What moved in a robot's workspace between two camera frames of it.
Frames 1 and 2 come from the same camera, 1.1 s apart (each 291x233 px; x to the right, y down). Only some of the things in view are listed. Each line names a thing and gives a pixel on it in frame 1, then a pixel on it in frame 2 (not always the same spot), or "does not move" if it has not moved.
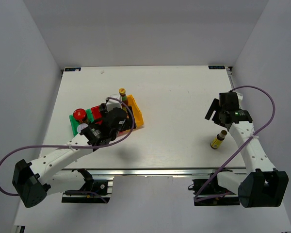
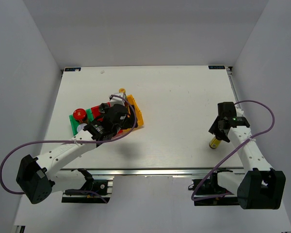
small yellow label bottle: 218,140 does not move
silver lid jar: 81,126 does not move
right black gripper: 215,107 -> 214,129
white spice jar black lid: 103,108 does not move
